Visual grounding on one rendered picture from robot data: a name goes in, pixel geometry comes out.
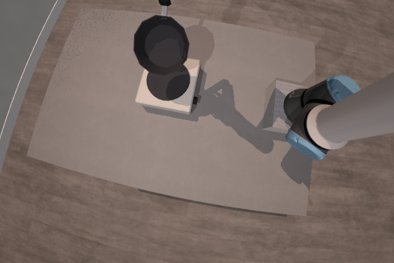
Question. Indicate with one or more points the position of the black frying pan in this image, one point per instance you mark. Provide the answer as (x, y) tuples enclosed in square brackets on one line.
[(161, 44)]

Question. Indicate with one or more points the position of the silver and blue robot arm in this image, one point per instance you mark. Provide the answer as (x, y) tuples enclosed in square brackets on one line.
[(352, 114)]

